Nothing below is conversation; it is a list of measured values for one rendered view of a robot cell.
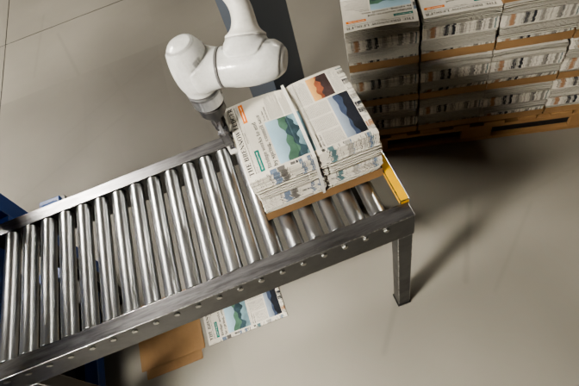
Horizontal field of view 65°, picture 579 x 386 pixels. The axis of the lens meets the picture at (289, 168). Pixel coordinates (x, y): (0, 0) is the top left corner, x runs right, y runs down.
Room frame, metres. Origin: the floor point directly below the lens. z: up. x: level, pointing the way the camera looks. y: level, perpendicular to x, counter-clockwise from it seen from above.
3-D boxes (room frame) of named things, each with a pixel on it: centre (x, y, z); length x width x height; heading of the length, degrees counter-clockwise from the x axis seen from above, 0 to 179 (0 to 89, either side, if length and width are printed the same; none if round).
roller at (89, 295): (0.80, 0.71, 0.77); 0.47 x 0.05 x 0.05; 2
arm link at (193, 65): (0.92, 0.13, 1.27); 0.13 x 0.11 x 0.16; 70
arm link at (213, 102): (0.93, 0.14, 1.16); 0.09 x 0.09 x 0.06
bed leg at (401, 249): (0.58, -0.26, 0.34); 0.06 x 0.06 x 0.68; 2
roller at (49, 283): (0.80, 0.84, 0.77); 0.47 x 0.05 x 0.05; 2
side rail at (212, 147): (1.06, 0.39, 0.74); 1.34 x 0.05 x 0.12; 92
